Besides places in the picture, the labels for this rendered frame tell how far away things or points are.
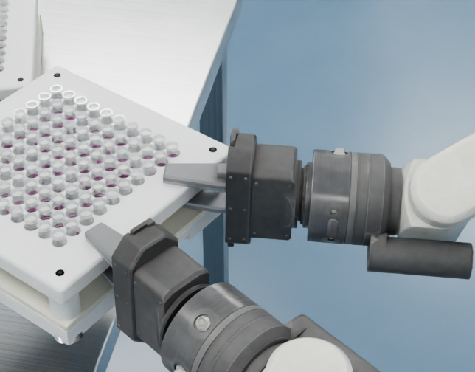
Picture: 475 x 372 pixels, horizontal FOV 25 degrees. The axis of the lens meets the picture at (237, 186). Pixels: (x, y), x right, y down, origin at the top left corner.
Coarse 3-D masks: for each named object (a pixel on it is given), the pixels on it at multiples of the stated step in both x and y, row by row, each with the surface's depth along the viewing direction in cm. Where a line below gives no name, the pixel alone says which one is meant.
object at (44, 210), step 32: (32, 128) 108; (64, 128) 107; (96, 128) 107; (0, 160) 104; (32, 160) 104; (64, 160) 104; (96, 160) 104; (0, 192) 100; (32, 192) 100; (96, 192) 100
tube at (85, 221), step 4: (84, 208) 98; (88, 208) 98; (80, 212) 97; (84, 212) 98; (88, 212) 98; (92, 212) 97; (80, 216) 97; (84, 216) 97; (88, 216) 97; (92, 216) 97; (80, 220) 97; (84, 220) 97; (88, 220) 97; (92, 220) 97; (84, 224) 97; (88, 224) 97
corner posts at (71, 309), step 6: (78, 294) 94; (54, 300) 93; (72, 300) 93; (78, 300) 94; (54, 306) 94; (60, 306) 93; (66, 306) 94; (72, 306) 94; (78, 306) 95; (54, 312) 94; (60, 312) 94; (66, 312) 94; (72, 312) 94; (78, 312) 95; (60, 318) 94; (66, 318) 94; (72, 318) 95
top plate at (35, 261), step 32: (32, 96) 112; (96, 96) 112; (160, 128) 108; (128, 160) 104; (192, 160) 104; (224, 160) 105; (64, 192) 101; (160, 192) 101; (192, 192) 102; (0, 224) 97; (96, 224) 97; (128, 224) 97; (0, 256) 94; (32, 256) 94; (64, 256) 94; (96, 256) 94; (64, 288) 91
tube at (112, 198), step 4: (108, 188) 100; (112, 188) 100; (116, 188) 100; (108, 192) 100; (112, 192) 100; (116, 192) 100; (108, 196) 99; (112, 196) 99; (116, 196) 99; (108, 200) 99; (112, 200) 99; (116, 200) 99; (112, 204) 99
